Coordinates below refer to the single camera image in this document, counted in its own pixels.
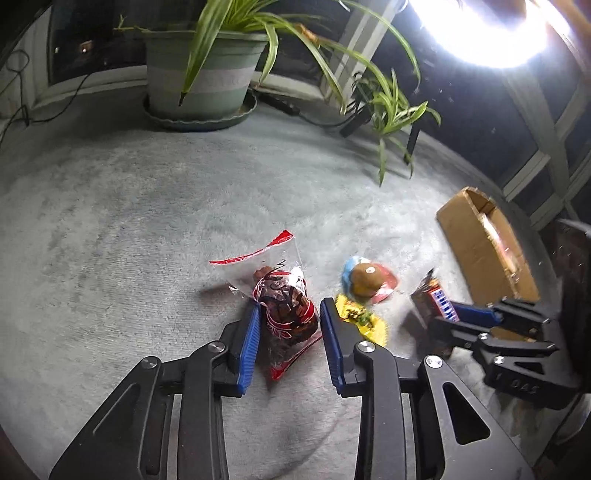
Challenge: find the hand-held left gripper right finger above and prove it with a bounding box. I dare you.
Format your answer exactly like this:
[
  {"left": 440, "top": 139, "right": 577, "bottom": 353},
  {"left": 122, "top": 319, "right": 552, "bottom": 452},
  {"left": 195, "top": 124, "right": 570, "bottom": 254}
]
[{"left": 320, "top": 298, "right": 536, "bottom": 480}]

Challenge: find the small spider plantlet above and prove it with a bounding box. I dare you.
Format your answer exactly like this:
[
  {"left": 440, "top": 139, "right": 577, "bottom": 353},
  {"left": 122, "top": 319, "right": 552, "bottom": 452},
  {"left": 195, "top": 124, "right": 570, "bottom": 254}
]
[{"left": 348, "top": 69, "right": 441, "bottom": 185}]

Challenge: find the brown chocolate bar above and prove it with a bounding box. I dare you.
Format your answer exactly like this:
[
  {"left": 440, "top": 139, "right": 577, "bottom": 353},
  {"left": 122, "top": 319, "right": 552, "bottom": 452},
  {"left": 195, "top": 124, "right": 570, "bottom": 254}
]
[{"left": 410, "top": 268, "right": 462, "bottom": 358}]

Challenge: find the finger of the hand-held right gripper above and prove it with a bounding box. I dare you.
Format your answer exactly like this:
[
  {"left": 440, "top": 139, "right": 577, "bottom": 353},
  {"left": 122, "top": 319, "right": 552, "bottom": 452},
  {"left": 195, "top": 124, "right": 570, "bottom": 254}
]
[
  {"left": 428, "top": 316, "right": 560, "bottom": 366},
  {"left": 450, "top": 298, "right": 553, "bottom": 343}
]

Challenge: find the black tripod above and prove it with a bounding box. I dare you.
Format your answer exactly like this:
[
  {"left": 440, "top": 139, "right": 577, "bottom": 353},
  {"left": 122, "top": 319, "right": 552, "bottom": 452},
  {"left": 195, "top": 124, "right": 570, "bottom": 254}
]
[{"left": 341, "top": 88, "right": 422, "bottom": 166}]

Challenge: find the yellow snack packet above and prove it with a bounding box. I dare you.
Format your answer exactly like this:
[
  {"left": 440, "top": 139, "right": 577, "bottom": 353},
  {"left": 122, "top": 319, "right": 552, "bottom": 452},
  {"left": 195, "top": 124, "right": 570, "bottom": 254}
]
[{"left": 333, "top": 294, "right": 387, "bottom": 348}]

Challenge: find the pale green plant pot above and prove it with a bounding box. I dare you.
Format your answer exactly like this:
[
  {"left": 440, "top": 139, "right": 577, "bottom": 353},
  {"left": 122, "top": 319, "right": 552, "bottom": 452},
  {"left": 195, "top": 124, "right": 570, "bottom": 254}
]
[{"left": 144, "top": 30, "right": 269, "bottom": 118}]

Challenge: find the brown ball candy packet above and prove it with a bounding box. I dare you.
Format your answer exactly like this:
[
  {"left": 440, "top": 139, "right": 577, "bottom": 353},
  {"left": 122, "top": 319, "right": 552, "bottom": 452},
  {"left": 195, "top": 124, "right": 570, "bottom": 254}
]
[{"left": 341, "top": 256, "right": 399, "bottom": 305}]

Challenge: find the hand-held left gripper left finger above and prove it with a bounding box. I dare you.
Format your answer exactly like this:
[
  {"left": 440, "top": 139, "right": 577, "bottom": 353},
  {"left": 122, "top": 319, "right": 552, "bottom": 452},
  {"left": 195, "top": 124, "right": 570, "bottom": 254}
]
[{"left": 48, "top": 302, "right": 263, "bottom": 480}]

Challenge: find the clear red-edged snack packet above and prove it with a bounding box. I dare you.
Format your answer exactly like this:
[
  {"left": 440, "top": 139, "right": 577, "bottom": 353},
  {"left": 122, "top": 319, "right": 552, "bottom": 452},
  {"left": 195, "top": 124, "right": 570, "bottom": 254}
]
[{"left": 209, "top": 230, "right": 324, "bottom": 381}]

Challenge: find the white window frame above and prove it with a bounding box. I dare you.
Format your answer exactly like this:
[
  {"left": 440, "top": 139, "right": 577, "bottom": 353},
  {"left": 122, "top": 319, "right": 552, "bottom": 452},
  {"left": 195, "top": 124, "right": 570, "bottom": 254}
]
[{"left": 318, "top": 0, "right": 591, "bottom": 232}]

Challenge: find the large spider plant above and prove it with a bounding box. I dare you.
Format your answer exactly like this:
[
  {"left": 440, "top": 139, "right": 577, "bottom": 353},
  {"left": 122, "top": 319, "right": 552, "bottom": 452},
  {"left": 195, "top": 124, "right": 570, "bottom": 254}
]
[{"left": 113, "top": 0, "right": 423, "bottom": 116}]

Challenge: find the thin black cable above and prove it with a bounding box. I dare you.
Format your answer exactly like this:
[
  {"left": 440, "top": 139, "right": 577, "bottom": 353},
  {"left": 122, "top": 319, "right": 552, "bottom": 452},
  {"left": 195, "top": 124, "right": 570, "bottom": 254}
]
[{"left": 0, "top": 50, "right": 93, "bottom": 145}]

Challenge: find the black power adapter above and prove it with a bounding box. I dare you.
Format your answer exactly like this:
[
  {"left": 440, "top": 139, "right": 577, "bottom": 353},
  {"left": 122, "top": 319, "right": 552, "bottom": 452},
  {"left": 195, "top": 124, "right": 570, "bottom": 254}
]
[{"left": 259, "top": 90, "right": 303, "bottom": 116}]

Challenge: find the cardboard box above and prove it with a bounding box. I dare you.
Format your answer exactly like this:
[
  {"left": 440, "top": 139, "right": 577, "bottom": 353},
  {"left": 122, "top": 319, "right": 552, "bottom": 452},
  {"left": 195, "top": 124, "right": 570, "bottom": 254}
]
[{"left": 436, "top": 186, "right": 541, "bottom": 305}]

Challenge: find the green pot saucer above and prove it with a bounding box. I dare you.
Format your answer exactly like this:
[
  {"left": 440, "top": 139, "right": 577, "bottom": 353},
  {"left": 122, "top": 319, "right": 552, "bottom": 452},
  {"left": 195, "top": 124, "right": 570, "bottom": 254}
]
[{"left": 142, "top": 90, "right": 257, "bottom": 132}]

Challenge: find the bright round lamp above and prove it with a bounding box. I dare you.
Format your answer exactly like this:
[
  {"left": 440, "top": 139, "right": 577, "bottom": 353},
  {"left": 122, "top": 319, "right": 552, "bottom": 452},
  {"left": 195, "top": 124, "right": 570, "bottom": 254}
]
[{"left": 406, "top": 0, "right": 573, "bottom": 70}]

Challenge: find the black adapter cable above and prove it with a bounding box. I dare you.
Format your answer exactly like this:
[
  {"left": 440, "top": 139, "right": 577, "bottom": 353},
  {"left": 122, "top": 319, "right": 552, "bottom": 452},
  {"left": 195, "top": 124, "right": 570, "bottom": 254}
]
[{"left": 295, "top": 108, "right": 356, "bottom": 129}]

